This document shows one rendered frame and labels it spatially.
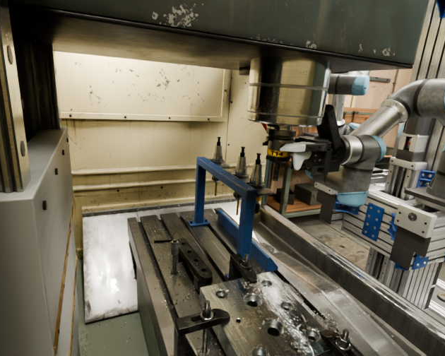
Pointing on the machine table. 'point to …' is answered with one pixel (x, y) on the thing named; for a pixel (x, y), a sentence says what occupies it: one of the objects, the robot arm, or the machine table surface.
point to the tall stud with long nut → (174, 255)
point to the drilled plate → (231, 336)
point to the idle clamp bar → (203, 277)
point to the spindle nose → (288, 90)
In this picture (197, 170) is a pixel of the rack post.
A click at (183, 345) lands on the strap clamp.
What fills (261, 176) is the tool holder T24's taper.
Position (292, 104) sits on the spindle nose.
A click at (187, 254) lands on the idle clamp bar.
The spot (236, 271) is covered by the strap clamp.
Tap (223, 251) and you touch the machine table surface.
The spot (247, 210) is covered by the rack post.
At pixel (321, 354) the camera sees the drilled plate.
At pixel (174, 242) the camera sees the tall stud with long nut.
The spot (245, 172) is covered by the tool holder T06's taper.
